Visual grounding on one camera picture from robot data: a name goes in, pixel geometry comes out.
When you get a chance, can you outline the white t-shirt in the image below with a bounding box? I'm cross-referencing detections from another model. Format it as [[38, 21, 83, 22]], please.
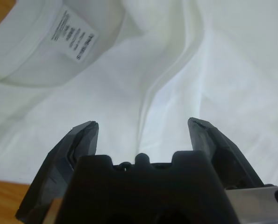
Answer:
[[0, 0, 278, 187]]

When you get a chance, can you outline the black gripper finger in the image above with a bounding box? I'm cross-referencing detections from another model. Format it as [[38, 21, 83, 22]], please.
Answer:
[[14, 120, 100, 223], [187, 117, 278, 191]]

